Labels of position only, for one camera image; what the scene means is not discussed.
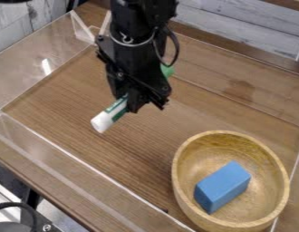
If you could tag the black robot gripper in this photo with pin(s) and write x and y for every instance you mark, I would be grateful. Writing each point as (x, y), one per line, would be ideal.
(133, 51)

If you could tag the green and white marker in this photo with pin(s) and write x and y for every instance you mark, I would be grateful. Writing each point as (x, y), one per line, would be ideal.
(103, 121)

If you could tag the brown wooden bowl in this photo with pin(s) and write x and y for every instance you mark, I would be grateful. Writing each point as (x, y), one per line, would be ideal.
(201, 156)

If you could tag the clear acrylic tray walls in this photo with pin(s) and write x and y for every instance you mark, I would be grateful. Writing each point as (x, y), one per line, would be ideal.
(110, 178)

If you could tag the blue rectangular block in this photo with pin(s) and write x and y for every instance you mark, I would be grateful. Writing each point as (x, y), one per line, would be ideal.
(222, 186)

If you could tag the black metal bracket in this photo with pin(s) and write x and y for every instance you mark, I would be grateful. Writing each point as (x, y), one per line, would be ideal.
(38, 220)

